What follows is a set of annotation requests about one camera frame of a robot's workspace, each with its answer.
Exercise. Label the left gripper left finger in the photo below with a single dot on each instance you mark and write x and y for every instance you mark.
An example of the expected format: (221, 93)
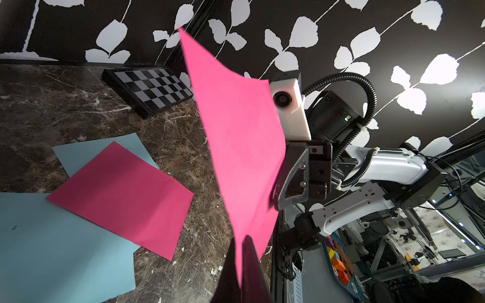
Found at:
(230, 282)

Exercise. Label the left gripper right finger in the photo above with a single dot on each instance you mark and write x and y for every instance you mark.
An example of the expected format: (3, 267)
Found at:
(253, 287)

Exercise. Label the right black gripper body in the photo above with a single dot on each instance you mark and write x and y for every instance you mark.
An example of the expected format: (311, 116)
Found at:
(320, 169)

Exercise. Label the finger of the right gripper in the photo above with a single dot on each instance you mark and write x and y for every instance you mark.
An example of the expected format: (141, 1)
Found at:
(291, 185)

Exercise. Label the pink paper sheet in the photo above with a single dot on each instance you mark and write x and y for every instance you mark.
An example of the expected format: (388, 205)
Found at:
(123, 194)
(246, 142)

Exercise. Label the light blue paper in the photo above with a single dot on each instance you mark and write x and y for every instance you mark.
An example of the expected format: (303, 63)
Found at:
(74, 156)
(51, 255)

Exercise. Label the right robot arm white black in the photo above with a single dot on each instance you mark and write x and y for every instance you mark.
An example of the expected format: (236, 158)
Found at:
(320, 123)

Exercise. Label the colorful toy tray outside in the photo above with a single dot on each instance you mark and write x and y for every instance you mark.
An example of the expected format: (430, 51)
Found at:
(339, 264)

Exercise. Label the checkerboard calibration board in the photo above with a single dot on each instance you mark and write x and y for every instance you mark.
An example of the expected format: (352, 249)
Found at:
(148, 91)

